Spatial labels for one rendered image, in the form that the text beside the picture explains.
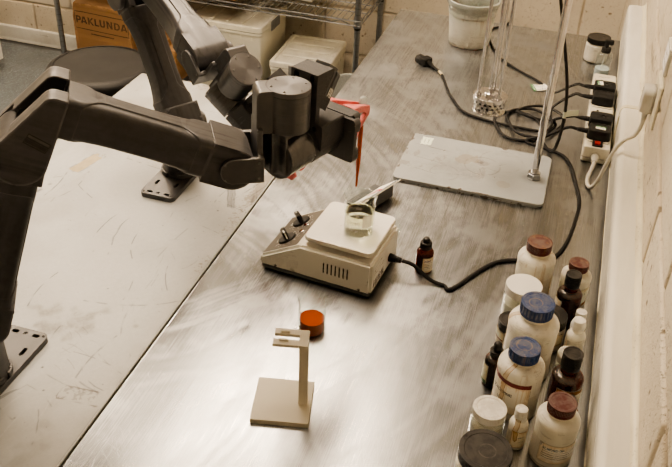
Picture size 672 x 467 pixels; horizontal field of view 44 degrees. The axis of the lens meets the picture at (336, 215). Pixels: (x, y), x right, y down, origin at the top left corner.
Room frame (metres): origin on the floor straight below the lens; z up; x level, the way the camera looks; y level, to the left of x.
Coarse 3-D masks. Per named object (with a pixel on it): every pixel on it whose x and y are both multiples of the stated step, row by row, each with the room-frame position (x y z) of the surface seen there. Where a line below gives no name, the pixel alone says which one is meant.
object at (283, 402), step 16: (288, 336) 0.82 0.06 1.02; (304, 336) 0.82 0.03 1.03; (304, 352) 0.81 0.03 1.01; (304, 368) 0.81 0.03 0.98; (272, 384) 0.85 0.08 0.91; (288, 384) 0.85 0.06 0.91; (304, 384) 0.81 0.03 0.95; (256, 400) 0.81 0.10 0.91; (272, 400) 0.82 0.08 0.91; (288, 400) 0.82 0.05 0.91; (304, 400) 0.81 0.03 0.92; (256, 416) 0.79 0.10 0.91; (272, 416) 0.79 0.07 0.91; (288, 416) 0.79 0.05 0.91; (304, 416) 0.79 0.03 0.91
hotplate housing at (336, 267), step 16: (304, 240) 1.12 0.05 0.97; (384, 240) 1.12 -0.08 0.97; (272, 256) 1.12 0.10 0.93; (288, 256) 1.10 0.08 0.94; (304, 256) 1.09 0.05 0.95; (320, 256) 1.08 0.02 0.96; (336, 256) 1.08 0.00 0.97; (352, 256) 1.08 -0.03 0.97; (384, 256) 1.10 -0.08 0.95; (288, 272) 1.11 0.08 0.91; (304, 272) 1.09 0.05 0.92; (320, 272) 1.08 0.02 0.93; (336, 272) 1.07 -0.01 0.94; (352, 272) 1.06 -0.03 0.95; (368, 272) 1.05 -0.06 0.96; (352, 288) 1.06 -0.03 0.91; (368, 288) 1.06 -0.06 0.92
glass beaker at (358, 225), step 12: (348, 192) 1.14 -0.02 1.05; (360, 192) 1.14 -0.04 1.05; (372, 192) 1.14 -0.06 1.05; (348, 204) 1.10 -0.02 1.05; (360, 204) 1.09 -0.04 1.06; (372, 204) 1.10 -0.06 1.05; (348, 216) 1.10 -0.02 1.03; (360, 216) 1.09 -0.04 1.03; (372, 216) 1.11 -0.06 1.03; (348, 228) 1.10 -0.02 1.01; (360, 228) 1.09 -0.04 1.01; (372, 228) 1.11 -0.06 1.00; (360, 240) 1.09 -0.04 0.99
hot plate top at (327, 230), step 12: (336, 204) 1.20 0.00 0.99; (324, 216) 1.16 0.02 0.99; (336, 216) 1.16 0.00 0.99; (384, 216) 1.17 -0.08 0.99; (312, 228) 1.12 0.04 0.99; (324, 228) 1.12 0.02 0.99; (336, 228) 1.13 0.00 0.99; (384, 228) 1.13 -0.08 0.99; (312, 240) 1.09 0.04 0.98; (324, 240) 1.09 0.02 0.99; (336, 240) 1.09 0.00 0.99; (348, 240) 1.09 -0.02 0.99; (372, 240) 1.10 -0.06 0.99; (348, 252) 1.07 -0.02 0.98; (360, 252) 1.06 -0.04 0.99; (372, 252) 1.06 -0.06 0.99
